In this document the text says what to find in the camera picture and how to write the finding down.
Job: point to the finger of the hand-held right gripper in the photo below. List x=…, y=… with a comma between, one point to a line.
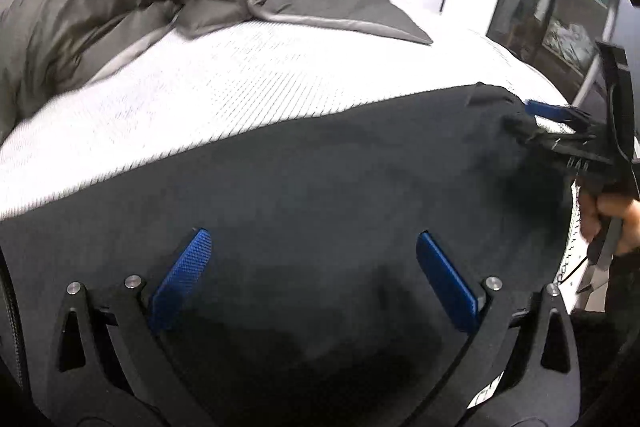
x=550, y=142
x=550, y=111

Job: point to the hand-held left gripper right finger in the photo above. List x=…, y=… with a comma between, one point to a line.
x=447, y=282

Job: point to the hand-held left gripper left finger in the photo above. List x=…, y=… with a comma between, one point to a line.
x=182, y=279

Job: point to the black pants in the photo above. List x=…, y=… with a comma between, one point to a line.
x=310, y=187

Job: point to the person's right hand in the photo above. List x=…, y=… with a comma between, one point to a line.
x=607, y=217

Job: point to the white crumpled cloth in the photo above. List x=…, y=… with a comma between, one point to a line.
x=565, y=41

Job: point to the dark open wardrobe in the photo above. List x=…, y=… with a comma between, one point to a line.
x=555, y=2

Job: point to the white hexagon-pattern mattress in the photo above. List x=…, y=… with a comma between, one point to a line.
x=225, y=87

